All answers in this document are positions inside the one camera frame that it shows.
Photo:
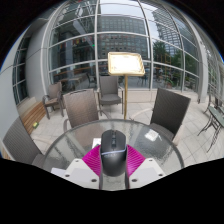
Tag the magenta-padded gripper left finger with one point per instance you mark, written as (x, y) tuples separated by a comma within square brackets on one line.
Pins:
[(90, 163)]

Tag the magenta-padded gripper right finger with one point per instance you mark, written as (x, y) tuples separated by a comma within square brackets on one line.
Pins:
[(136, 163)]

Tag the black computer mouse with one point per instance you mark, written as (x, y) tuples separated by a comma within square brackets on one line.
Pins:
[(113, 153)]

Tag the grey wicker chair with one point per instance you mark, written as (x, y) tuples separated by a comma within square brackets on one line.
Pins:
[(53, 96), (109, 90), (20, 143), (81, 108), (170, 110)]

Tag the small green yellow block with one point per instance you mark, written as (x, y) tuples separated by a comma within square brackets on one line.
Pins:
[(35, 124)]

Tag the wooden slat bench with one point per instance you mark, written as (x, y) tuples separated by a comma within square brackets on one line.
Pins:
[(4, 151), (31, 115)]

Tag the black metal folding furniture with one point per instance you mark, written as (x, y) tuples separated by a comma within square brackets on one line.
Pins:
[(215, 116)]

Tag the gold menu stand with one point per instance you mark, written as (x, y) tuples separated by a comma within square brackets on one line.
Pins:
[(126, 63)]

